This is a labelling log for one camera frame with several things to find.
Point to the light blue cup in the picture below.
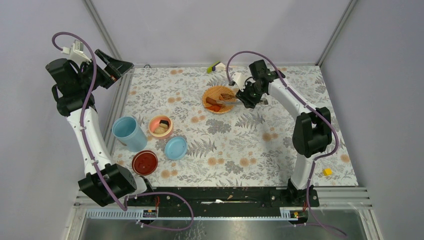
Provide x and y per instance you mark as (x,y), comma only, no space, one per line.
(128,131)

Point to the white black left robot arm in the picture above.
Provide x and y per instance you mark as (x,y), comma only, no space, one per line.
(104,181)

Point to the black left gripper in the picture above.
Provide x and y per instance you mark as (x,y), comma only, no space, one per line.
(114,69)

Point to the pink lunch box bowl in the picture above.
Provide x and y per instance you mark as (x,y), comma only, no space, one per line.
(154,123)

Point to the floral patterned table mat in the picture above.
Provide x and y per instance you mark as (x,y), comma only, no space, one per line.
(243,147)

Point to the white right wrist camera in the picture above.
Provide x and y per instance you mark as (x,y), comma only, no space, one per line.
(239,80)

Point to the green purple white toy block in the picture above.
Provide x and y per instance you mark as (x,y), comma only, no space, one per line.
(217,66)

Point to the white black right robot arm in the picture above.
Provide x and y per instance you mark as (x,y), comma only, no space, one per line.
(312,132)

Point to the beige steamed bun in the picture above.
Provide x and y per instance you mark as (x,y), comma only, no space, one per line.
(160,131)

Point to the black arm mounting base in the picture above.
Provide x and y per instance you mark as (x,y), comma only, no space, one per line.
(227,202)

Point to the woven bamboo plate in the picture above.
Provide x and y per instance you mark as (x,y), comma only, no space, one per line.
(214,92)

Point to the dark red lid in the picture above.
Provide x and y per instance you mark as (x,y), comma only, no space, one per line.
(144,163)

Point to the brown braised meat slice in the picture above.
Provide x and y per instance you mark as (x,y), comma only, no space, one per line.
(211,101)

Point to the red orange food piece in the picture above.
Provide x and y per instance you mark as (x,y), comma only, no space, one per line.
(214,108)

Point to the metal serving tongs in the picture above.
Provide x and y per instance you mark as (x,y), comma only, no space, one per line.
(238,101)

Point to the small yellow block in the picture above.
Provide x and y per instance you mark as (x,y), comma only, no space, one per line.
(327,172)

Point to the light blue lid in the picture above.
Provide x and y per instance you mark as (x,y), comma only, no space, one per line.
(176,148)

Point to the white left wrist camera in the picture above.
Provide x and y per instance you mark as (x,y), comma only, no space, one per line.
(76,53)

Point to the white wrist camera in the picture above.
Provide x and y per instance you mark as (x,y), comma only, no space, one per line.
(76,53)
(239,80)

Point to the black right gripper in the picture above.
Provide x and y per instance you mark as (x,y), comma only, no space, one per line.
(250,103)

